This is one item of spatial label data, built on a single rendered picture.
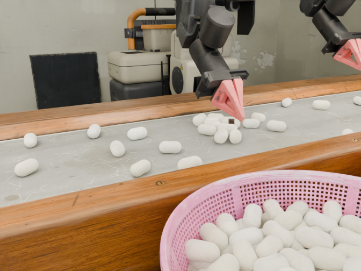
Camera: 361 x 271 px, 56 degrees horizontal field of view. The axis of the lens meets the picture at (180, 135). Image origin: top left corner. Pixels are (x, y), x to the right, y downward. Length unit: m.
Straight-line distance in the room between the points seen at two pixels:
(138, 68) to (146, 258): 1.16
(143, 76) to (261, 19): 1.91
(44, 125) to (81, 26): 1.94
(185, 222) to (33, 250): 0.14
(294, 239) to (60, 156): 0.36
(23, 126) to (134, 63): 0.86
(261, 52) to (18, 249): 3.03
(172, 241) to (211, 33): 0.48
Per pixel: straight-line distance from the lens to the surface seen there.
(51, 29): 2.56
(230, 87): 0.66
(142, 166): 0.45
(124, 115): 0.70
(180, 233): 0.31
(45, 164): 0.53
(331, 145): 0.52
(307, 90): 0.96
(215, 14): 0.70
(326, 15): 1.07
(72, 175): 0.48
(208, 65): 0.71
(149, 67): 1.49
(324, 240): 0.34
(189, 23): 0.77
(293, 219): 0.37
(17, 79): 2.57
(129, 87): 1.48
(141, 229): 0.36
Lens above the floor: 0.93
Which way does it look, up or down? 18 degrees down
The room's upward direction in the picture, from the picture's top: 1 degrees counter-clockwise
